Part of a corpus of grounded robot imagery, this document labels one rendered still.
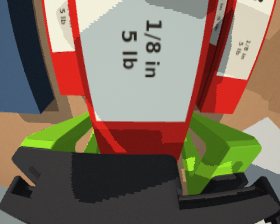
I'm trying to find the red box with white label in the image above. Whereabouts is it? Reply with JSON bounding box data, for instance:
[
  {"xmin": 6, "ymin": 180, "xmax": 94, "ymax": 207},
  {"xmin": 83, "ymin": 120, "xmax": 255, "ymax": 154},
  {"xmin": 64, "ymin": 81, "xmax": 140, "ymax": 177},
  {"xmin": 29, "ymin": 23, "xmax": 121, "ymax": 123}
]
[{"xmin": 196, "ymin": 0, "xmax": 276, "ymax": 114}]

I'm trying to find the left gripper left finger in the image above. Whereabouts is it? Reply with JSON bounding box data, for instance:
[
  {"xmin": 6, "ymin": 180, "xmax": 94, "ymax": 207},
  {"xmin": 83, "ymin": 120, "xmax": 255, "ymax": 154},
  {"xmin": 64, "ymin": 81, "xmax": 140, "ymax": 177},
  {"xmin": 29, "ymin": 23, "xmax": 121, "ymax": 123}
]
[{"xmin": 19, "ymin": 111, "xmax": 100, "ymax": 154}]

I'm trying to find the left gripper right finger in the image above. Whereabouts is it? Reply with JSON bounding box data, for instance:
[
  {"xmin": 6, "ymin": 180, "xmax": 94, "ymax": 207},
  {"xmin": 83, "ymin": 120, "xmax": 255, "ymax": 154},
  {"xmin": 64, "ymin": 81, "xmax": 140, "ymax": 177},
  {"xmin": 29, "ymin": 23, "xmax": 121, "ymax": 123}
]
[{"xmin": 181, "ymin": 112, "xmax": 262, "ymax": 195}]

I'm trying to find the red box of welding electrodes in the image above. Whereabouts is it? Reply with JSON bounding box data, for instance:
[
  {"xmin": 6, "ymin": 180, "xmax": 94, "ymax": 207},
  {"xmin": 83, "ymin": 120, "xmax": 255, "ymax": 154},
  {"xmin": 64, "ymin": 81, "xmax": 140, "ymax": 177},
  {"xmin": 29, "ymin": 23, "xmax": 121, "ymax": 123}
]
[{"xmin": 41, "ymin": 0, "xmax": 84, "ymax": 95}]

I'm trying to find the red welding electrode box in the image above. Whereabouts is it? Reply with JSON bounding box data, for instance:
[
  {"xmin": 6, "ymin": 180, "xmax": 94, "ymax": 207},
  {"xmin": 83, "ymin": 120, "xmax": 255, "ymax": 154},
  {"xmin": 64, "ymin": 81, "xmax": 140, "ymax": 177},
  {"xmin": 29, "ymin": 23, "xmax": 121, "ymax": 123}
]
[{"xmin": 68, "ymin": 0, "xmax": 216, "ymax": 163}]

